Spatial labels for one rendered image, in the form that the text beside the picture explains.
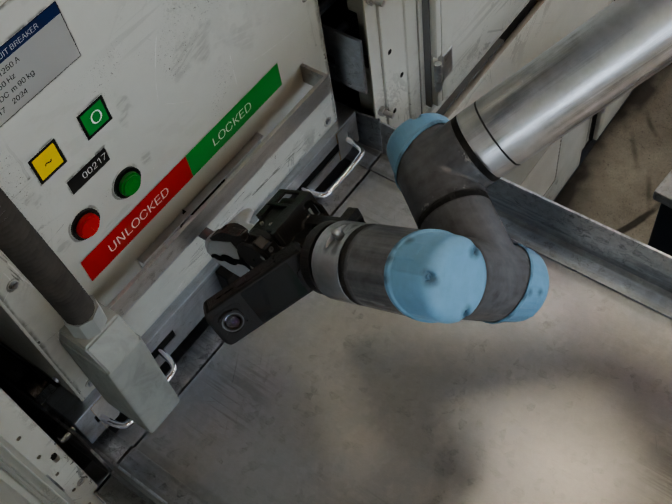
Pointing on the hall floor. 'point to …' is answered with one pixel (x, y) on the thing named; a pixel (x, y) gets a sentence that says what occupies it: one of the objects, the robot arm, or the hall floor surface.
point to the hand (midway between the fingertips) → (210, 252)
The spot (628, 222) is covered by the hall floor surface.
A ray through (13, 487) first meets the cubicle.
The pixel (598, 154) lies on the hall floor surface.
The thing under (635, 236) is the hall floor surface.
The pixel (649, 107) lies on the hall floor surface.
